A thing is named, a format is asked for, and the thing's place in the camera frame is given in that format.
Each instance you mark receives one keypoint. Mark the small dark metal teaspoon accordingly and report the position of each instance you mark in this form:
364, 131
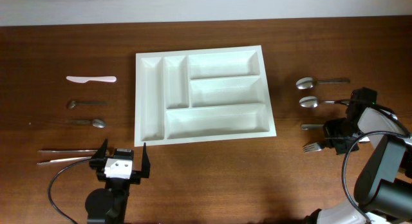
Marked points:
72, 104

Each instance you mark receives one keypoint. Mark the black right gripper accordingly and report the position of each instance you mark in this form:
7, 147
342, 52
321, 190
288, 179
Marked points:
327, 140

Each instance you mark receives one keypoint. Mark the white plastic cutlery tray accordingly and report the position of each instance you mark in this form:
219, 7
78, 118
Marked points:
201, 96

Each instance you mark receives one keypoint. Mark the upper metal chopstick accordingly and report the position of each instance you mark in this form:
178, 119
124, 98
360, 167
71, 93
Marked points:
67, 151

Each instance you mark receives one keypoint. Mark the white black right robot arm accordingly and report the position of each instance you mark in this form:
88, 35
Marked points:
379, 196

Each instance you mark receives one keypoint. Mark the silver fork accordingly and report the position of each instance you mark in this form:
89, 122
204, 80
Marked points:
314, 147
311, 126

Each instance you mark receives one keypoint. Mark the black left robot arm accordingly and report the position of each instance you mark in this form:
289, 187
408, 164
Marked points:
108, 204

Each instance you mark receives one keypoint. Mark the pink plastic knife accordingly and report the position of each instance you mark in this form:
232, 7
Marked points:
81, 80

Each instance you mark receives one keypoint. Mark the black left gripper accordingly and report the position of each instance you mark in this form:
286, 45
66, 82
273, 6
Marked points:
96, 161

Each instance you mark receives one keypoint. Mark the silver tablespoon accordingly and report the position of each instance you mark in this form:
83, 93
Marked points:
312, 102
309, 82

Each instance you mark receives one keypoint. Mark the small silver teaspoon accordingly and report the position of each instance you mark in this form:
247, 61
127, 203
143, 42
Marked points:
93, 122

